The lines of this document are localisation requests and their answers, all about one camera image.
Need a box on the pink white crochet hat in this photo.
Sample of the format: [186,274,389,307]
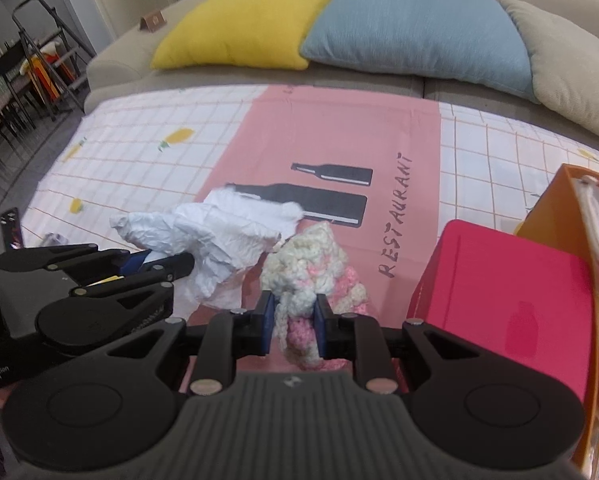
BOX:
[260,222,371,372]

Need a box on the white cloth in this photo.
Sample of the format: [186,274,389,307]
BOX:
[110,186,304,318]

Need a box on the smartphone on stand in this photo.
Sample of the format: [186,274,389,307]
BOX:
[0,207,24,250]

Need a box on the red box lid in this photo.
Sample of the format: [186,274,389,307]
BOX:
[408,220,593,398]

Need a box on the pink checkered tablecloth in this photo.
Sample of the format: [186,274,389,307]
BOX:
[18,82,599,391]

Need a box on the beige sofa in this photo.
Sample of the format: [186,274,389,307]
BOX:
[86,0,599,148]

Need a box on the orange rimmed white box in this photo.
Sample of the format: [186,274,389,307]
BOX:
[513,161,599,476]

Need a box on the yellow cushion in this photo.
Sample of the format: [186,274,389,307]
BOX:
[151,0,330,70]

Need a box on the light blue cushion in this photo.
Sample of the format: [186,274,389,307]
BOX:
[299,0,535,101]

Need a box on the beige cushion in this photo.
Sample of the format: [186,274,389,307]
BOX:
[500,0,599,136]

